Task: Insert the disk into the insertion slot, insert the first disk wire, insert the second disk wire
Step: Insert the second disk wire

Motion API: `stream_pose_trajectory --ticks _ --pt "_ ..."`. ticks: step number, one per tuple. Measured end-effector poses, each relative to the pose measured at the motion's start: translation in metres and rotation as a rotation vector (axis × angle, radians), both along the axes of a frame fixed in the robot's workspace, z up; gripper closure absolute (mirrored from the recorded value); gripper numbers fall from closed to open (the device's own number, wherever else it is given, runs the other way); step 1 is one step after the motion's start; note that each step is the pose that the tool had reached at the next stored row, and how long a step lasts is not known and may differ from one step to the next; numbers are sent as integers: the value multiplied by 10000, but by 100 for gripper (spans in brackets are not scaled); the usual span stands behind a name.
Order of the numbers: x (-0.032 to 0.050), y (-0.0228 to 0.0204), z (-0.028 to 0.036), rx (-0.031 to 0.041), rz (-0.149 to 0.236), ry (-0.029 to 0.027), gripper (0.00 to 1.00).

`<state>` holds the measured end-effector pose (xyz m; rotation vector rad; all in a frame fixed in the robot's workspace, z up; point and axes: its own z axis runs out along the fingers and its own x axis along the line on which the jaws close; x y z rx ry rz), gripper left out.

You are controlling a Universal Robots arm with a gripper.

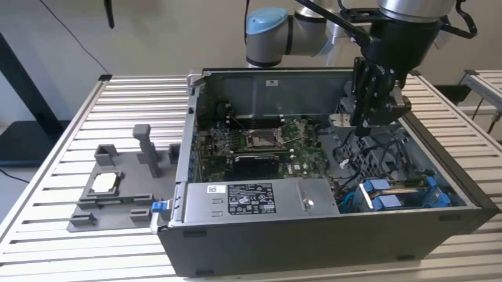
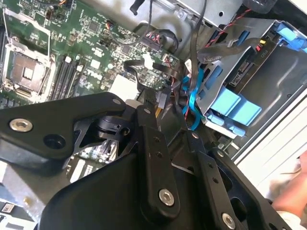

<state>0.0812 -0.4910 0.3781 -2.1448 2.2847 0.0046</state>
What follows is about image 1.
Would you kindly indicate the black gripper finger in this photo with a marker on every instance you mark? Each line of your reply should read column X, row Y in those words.
column 379, row 85
column 361, row 111

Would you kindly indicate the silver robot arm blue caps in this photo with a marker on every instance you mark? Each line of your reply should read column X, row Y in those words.
column 269, row 44

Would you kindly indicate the perforated metal drive cage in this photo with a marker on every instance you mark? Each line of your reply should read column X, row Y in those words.
column 352, row 152

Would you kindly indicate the black floor box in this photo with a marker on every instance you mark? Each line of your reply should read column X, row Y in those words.
column 449, row 93

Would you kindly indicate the green motherboard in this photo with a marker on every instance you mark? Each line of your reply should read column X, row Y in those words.
column 309, row 160

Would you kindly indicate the metal slat side table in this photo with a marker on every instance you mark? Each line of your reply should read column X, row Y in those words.
column 486, row 85

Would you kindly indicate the CPU socket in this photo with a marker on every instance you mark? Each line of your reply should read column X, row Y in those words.
column 260, row 138

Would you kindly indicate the black RAM slots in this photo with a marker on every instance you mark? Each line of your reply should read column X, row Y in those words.
column 255, row 122

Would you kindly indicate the silver power supply box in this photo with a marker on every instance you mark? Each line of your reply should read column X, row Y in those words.
column 259, row 199

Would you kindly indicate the black PC case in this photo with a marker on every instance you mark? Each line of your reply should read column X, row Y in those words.
column 293, row 249

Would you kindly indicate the blue case latch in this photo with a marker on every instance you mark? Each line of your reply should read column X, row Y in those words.
column 157, row 206

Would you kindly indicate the grey parts rack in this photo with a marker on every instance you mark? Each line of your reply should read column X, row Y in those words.
column 125, row 214

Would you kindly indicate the silver CPU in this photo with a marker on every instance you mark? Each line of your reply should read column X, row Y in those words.
column 104, row 182

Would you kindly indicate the black hanging antenna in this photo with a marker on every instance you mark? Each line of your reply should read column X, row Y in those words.
column 108, row 14

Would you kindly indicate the black desk stand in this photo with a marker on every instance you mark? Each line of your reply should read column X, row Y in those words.
column 22, row 141

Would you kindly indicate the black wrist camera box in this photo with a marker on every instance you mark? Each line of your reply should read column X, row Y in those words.
column 397, row 107

